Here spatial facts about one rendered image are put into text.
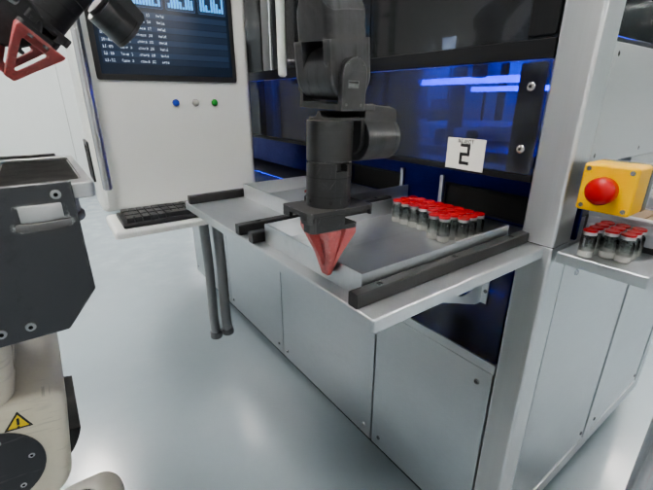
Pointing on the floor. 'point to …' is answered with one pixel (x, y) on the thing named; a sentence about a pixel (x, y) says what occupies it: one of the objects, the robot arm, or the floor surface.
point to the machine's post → (548, 225)
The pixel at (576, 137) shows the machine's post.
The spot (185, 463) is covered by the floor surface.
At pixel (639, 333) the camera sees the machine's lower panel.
